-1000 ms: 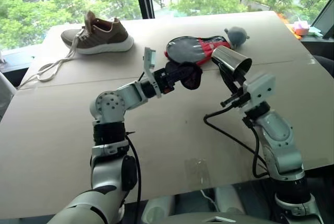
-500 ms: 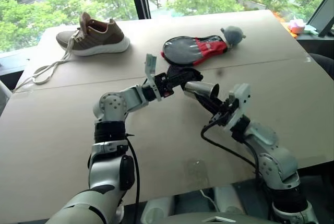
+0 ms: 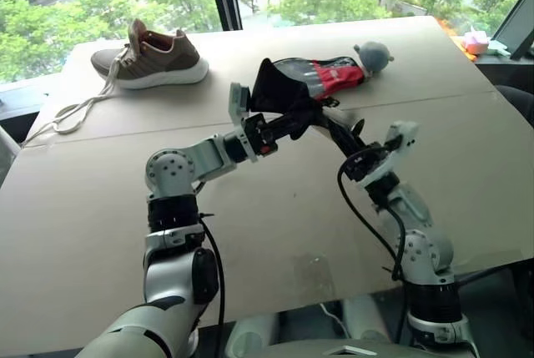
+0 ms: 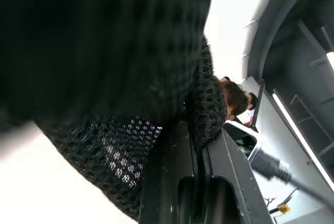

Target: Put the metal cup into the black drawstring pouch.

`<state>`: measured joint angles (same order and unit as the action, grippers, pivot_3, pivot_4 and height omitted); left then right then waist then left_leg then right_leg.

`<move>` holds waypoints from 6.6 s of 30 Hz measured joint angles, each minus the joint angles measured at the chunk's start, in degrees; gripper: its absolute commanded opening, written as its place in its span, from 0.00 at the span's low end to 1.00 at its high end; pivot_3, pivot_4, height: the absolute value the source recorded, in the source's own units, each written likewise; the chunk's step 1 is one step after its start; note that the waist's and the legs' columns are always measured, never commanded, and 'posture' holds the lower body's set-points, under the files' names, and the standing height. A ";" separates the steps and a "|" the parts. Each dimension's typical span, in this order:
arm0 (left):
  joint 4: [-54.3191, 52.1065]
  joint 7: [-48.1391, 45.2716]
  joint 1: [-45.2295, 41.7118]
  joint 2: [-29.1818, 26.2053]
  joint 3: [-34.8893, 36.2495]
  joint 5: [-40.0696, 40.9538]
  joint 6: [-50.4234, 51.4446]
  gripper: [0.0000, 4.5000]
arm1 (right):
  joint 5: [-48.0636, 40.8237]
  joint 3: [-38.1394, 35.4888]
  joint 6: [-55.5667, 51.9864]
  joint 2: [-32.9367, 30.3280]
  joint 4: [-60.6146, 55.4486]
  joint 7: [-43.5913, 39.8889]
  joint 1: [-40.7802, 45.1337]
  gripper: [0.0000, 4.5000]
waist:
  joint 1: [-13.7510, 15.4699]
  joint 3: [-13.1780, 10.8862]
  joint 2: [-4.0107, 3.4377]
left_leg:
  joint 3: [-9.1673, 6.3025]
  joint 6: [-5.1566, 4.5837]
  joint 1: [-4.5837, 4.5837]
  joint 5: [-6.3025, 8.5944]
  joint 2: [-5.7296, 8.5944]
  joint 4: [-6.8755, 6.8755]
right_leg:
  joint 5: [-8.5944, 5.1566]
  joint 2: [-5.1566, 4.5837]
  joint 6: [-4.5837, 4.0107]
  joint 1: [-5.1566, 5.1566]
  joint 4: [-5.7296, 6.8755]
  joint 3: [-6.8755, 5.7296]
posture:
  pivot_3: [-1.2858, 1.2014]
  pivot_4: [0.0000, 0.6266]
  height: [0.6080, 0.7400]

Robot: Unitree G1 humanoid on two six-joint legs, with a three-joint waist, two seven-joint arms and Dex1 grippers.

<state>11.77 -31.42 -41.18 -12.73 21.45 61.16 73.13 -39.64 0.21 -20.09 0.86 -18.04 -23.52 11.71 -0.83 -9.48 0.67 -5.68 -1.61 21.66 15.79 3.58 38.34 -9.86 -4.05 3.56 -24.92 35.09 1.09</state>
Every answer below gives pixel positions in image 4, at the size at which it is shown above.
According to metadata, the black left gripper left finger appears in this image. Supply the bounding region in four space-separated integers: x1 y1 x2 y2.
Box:
137 119 202 224

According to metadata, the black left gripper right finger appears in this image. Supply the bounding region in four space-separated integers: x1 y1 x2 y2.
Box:
200 127 275 224

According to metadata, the black mesh drawstring pouch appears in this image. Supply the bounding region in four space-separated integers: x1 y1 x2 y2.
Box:
0 0 228 222

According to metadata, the yellow object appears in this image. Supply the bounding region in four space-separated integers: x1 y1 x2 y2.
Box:
277 203 292 213

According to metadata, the long ceiling light strip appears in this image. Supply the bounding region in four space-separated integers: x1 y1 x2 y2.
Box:
272 89 334 192

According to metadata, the black monitor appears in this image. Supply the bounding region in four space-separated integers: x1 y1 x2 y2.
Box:
249 79 267 134

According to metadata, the person with black hair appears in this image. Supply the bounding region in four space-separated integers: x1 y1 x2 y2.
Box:
241 92 260 126

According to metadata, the person with brown hair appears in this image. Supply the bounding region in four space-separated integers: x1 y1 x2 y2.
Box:
218 77 249 122

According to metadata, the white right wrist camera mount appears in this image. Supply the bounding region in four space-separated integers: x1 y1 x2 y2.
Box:
223 120 263 166

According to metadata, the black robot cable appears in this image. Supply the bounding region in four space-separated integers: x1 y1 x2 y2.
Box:
250 150 334 210

